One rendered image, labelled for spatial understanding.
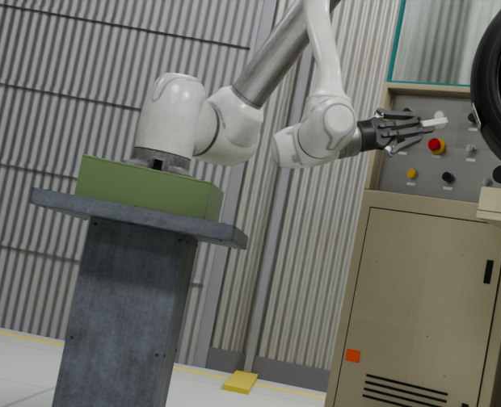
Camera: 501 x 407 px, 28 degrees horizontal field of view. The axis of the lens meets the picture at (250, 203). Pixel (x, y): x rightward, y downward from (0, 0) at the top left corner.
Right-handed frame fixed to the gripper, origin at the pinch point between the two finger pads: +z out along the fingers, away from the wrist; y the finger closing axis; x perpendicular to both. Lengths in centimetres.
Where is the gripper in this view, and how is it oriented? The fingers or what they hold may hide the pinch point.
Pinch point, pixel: (432, 124)
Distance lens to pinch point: 248.5
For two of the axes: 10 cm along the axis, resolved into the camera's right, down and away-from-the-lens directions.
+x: 1.6, -3.8, -9.1
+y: 2.5, 9.1, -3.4
